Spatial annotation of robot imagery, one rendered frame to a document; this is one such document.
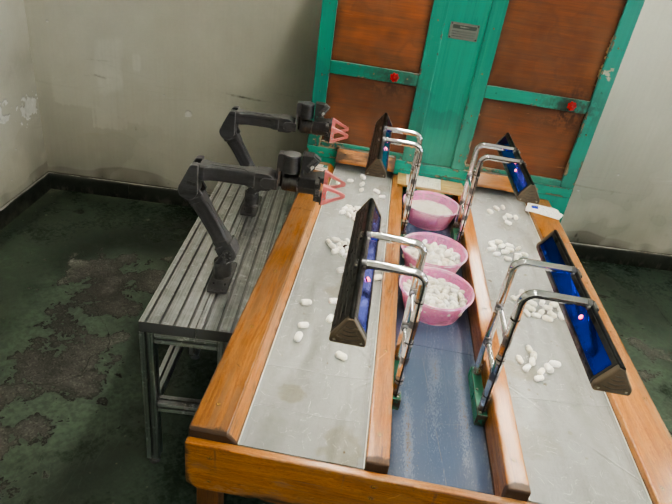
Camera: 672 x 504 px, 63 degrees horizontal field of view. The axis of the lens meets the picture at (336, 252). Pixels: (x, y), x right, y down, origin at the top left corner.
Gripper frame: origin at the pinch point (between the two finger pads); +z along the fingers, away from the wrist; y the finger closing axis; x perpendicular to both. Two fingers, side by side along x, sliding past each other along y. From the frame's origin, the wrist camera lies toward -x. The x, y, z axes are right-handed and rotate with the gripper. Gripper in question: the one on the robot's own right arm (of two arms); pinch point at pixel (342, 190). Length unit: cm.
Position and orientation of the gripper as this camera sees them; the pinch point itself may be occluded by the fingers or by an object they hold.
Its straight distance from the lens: 179.6
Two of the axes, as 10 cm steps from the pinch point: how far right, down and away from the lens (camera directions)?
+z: 9.9, 1.4, 0.4
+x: -1.4, 8.5, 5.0
